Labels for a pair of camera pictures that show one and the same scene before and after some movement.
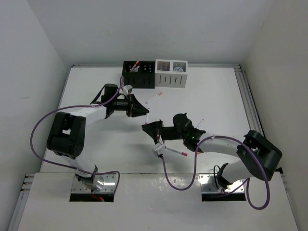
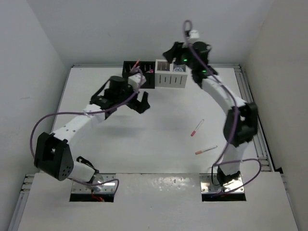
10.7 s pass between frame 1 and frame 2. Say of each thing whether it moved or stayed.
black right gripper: moved
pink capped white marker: stayed
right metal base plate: stayed
